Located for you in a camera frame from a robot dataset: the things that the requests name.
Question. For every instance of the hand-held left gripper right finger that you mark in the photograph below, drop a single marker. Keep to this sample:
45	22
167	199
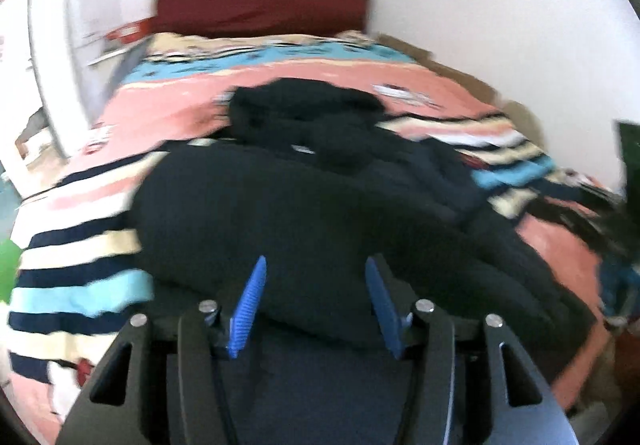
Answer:
384	310

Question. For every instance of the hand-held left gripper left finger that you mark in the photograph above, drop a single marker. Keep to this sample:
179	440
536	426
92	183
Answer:
246	305

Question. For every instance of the dark navy jacket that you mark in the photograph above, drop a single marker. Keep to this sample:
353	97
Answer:
300	205

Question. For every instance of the striped cartoon cat blanket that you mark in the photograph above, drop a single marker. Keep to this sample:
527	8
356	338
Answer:
165	110

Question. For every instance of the green plastic stool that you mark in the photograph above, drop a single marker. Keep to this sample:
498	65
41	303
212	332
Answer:
9	270

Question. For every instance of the brown cardboard sheet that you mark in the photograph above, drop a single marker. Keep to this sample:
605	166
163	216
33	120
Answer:
440	70

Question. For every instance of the grey leaning board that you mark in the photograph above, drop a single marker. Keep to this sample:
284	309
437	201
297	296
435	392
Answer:
127	67

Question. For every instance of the dark green object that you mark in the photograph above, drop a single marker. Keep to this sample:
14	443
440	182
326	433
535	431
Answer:
629	155

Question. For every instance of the red box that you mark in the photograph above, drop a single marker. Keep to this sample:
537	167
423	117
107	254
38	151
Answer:
131	30

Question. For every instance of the dark red headboard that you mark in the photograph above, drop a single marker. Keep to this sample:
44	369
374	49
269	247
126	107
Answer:
260	2

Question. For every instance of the white wall shelf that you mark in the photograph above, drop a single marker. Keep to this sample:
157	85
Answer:
112	55

